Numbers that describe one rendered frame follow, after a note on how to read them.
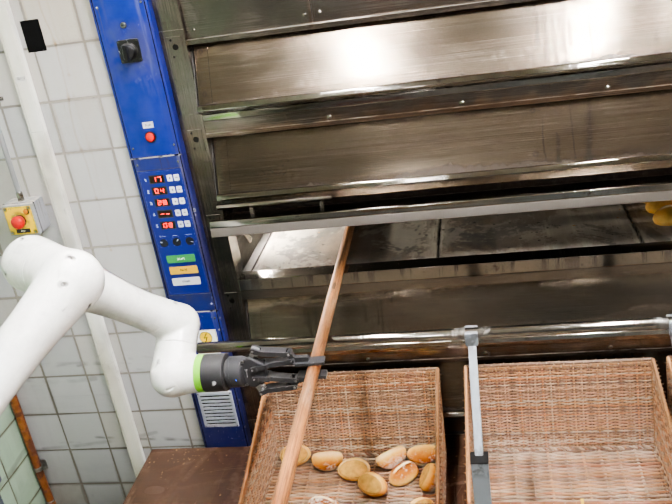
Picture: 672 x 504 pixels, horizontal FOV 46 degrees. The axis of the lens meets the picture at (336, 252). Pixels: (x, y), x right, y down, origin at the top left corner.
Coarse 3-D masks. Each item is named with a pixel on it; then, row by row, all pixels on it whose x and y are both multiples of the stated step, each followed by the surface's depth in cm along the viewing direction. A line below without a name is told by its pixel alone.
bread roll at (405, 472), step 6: (402, 462) 235; (408, 462) 235; (396, 468) 234; (402, 468) 233; (408, 468) 234; (414, 468) 235; (390, 474) 234; (396, 474) 233; (402, 474) 233; (408, 474) 233; (414, 474) 234; (390, 480) 234; (396, 480) 232; (402, 480) 232; (408, 480) 233; (396, 486) 233
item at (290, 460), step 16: (336, 272) 229; (336, 288) 221; (320, 320) 206; (320, 336) 197; (320, 352) 191; (304, 384) 179; (304, 400) 172; (304, 416) 168; (304, 432) 164; (288, 448) 158; (288, 464) 154; (288, 480) 150; (288, 496) 147
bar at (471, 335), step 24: (312, 336) 205; (336, 336) 203; (360, 336) 201; (384, 336) 200; (408, 336) 199; (432, 336) 198; (456, 336) 197; (480, 336) 196; (504, 336) 195; (480, 432) 188; (480, 456) 186; (480, 480) 186
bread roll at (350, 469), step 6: (342, 462) 239; (348, 462) 238; (354, 462) 238; (360, 462) 238; (366, 462) 238; (342, 468) 238; (348, 468) 238; (354, 468) 237; (360, 468) 237; (366, 468) 237; (342, 474) 238; (348, 474) 237; (354, 474) 237; (360, 474) 237; (354, 480) 238
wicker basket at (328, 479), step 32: (320, 384) 249; (352, 384) 247; (384, 384) 245; (416, 384) 243; (256, 416) 239; (288, 416) 252; (320, 416) 250; (352, 416) 249; (384, 416) 247; (416, 416) 245; (256, 448) 233; (320, 448) 252; (352, 448) 250; (256, 480) 231; (320, 480) 242; (416, 480) 236
